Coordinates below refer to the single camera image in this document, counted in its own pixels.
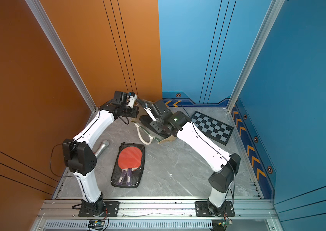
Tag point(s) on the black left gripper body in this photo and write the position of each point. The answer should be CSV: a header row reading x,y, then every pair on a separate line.
x,y
129,111

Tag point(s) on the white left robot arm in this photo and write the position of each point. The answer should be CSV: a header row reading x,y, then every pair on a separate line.
x,y
78,151

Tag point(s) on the green jute canvas bag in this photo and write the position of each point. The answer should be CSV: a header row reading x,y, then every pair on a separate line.
x,y
147,134

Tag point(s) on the aluminium corner post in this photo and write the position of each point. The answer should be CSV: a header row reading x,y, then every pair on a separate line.
x,y
45,23
266,26

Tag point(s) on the green circuit board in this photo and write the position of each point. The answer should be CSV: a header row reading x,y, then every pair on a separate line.
x,y
220,224
96,225

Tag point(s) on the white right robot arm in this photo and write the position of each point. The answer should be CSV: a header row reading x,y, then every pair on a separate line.
x,y
224,165

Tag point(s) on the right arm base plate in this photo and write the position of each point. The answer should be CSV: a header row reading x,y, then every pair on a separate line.
x,y
207,209

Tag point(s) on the aluminium corner post left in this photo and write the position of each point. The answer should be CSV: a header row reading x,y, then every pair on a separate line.
x,y
45,23

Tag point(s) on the black grey chessboard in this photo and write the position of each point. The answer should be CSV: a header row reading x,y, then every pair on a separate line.
x,y
212,128

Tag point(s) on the left green circuit board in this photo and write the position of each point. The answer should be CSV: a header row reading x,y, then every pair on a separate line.
x,y
96,225

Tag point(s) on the aluminium corner post right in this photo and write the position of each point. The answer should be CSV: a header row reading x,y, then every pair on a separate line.
x,y
266,26

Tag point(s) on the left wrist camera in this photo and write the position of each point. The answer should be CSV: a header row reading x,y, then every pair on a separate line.
x,y
132,97

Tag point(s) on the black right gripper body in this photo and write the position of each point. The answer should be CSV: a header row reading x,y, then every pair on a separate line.
x,y
158,125

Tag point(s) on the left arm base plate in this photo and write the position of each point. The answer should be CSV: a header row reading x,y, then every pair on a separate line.
x,y
100,209

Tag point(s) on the right green circuit board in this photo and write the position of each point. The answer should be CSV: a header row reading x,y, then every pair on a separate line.
x,y
220,224

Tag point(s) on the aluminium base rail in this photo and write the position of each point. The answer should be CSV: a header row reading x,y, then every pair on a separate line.
x,y
157,214

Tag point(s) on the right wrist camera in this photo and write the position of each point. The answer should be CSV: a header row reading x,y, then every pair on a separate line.
x,y
148,109

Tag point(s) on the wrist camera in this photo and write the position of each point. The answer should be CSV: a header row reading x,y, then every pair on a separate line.
x,y
148,109
132,97

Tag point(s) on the silver microphone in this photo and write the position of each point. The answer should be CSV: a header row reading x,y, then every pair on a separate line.
x,y
103,146

